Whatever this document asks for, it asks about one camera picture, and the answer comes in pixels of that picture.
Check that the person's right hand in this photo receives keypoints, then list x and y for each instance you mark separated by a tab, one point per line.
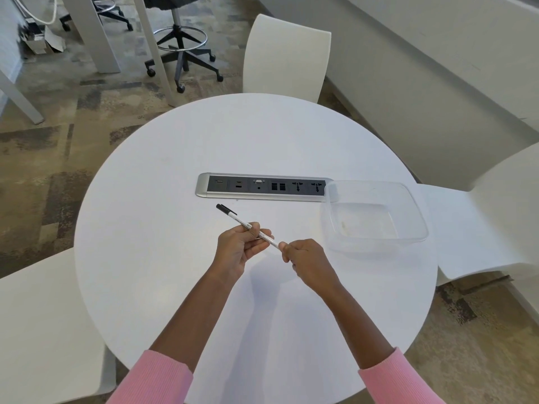
311	265

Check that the person's left hand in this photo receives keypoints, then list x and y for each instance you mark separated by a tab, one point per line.
233	252

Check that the white pen with black cap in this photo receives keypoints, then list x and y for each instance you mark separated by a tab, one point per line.
236	218

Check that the person's right forearm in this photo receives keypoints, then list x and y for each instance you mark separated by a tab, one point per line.
362	332

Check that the person's left forearm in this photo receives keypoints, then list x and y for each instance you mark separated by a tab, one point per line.
185	332

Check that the silver power socket panel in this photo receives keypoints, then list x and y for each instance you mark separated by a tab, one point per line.
261	185

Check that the clear plastic container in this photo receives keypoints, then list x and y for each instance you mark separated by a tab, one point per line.
370	218

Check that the white chair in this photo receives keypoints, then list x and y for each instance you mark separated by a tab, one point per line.
497	214
286	58
42	332

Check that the thin white desk leg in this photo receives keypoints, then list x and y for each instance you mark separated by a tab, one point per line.
153	42

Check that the black office chair base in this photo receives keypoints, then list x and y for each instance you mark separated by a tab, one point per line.
129	27

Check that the grey desk leg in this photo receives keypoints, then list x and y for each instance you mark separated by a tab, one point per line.
23	100

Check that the wide white desk leg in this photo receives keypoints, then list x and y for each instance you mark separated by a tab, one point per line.
90	33

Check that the cardboard box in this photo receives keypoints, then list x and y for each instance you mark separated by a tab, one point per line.
54	44

